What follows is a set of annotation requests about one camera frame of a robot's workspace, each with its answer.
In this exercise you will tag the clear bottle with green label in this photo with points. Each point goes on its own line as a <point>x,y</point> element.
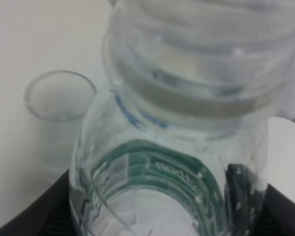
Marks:
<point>179,145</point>

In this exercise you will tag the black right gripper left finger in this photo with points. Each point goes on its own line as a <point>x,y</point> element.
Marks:
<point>49,215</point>

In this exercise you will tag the tall clear drinking glass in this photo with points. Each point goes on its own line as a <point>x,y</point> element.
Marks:
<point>58,101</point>

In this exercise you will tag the blue and white paper cup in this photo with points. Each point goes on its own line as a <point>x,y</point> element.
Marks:
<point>281,160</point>

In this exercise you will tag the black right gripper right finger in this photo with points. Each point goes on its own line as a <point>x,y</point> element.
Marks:
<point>282,211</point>

